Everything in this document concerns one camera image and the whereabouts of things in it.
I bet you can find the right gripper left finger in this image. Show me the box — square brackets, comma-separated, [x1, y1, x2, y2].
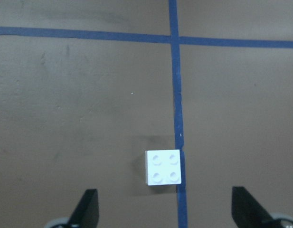
[67, 189, 99, 228]

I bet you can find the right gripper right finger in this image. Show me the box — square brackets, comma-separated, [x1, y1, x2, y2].
[231, 186, 277, 228]

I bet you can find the white block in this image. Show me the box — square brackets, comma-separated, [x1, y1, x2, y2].
[144, 150, 182, 186]

